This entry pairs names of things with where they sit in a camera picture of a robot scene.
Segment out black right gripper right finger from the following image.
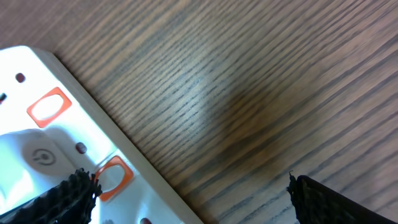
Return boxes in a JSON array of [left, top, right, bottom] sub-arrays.
[[287, 174, 396, 224]]

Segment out white power strip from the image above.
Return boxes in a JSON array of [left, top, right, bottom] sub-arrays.
[[1, 45, 200, 223]]

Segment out white USB wall charger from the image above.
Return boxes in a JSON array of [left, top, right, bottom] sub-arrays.
[[0, 129, 81, 215]]

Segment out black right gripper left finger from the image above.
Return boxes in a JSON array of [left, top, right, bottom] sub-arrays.
[[1, 168, 102, 224]]

